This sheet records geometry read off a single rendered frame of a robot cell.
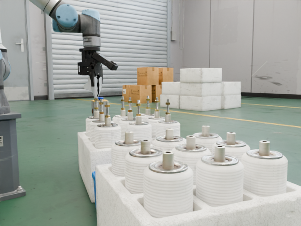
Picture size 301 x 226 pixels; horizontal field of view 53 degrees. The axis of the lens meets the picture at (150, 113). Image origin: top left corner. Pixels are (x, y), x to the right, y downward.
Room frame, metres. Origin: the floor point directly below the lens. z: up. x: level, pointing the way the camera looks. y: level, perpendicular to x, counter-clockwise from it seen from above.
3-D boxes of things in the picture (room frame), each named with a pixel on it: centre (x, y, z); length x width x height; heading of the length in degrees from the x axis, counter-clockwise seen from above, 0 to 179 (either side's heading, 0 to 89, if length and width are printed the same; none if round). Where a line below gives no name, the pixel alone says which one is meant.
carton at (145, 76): (5.20, 0.04, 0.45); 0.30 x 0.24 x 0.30; 39
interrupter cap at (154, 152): (0.67, 0.01, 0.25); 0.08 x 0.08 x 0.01
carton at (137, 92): (5.11, 0.16, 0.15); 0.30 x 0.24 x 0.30; 36
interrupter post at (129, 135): (0.78, 0.06, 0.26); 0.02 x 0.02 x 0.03
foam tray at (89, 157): (1.22, 0.08, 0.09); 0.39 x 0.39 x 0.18; 20
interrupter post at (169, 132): (0.82, -0.05, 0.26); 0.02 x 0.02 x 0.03
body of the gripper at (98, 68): (1.30, 0.26, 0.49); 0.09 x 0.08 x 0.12; 71
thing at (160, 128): (1.15, -0.07, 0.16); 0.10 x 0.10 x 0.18
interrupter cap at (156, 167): (0.56, -0.03, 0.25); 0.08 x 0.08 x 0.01
